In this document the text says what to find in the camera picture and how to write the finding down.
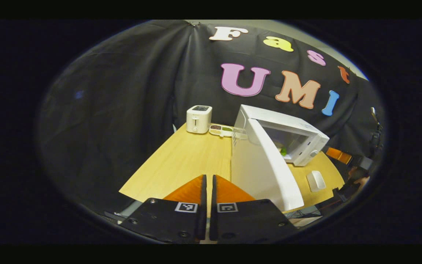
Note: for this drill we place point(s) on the black tripod stand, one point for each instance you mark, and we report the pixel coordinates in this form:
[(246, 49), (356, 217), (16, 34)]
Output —
[(376, 132)]

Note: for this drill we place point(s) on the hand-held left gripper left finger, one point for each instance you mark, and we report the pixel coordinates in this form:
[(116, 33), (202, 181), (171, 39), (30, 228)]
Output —
[(203, 205)]

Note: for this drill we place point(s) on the white rectangular tray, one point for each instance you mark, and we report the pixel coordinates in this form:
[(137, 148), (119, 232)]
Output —
[(316, 181)]

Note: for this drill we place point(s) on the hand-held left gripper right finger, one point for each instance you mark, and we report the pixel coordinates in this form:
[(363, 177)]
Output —
[(214, 212)]

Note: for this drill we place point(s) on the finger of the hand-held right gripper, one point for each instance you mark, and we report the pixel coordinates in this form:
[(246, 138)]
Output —
[(339, 155)]

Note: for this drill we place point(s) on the white toaster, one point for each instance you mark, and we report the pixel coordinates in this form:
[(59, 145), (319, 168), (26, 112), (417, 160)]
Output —
[(198, 119)]

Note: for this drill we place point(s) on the white microwave oven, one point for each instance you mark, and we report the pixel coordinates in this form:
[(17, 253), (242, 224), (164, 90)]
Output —
[(255, 168)]

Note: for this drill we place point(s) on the sandwich with green lettuce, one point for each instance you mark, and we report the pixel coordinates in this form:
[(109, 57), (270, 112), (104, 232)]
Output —
[(283, 151)]

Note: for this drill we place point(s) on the white divided snack plate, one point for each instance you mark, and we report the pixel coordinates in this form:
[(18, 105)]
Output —
[(221, 130)]

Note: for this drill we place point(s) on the black backdrop cloth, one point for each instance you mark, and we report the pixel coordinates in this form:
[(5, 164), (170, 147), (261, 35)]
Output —
[(123, 110)]

